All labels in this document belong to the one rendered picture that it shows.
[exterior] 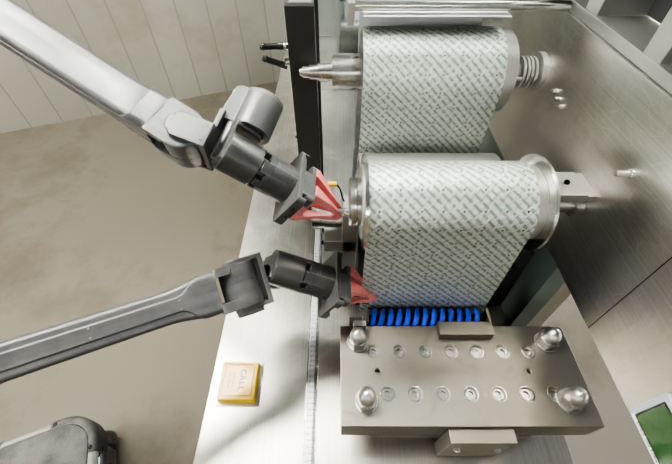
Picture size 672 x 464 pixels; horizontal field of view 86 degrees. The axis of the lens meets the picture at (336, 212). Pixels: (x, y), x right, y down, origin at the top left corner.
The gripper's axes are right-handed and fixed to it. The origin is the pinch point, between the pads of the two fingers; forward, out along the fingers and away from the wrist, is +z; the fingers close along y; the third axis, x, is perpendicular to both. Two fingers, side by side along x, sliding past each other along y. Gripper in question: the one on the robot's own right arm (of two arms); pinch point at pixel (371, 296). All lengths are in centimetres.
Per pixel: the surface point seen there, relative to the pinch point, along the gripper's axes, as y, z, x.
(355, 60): -30.2, -17.2, 24.0
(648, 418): 22.1, 20.6, 24.5
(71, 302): -56, -69, -162
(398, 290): 0.3, 2.6, 4.4
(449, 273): 0.3, 6.6, 12.9
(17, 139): -193, -163, -217
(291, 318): -3.8, -5.9, -22.6
